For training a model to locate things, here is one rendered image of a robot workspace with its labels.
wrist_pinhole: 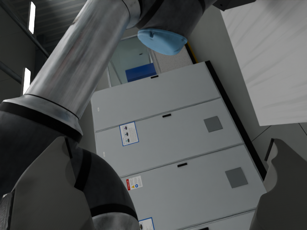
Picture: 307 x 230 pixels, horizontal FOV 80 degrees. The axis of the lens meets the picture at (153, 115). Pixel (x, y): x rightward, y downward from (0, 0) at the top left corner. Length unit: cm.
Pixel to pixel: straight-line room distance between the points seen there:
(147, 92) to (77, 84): 292
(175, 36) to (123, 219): 38
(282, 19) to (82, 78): 53
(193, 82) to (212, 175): 152
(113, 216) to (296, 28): 57
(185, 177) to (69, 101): 248
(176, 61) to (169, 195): 274
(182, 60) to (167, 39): 378
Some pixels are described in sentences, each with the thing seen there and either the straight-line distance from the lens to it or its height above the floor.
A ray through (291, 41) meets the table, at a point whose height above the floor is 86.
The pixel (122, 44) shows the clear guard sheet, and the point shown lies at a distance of 484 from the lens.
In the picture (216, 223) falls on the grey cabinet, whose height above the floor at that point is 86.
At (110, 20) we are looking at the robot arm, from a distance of 37.
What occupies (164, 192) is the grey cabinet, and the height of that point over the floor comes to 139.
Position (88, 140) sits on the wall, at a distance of 840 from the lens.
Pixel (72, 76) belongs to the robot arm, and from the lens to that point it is 30.
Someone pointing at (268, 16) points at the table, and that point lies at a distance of 68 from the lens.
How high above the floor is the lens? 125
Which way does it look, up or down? level
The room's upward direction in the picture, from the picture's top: 106 degrees counter-clockwise
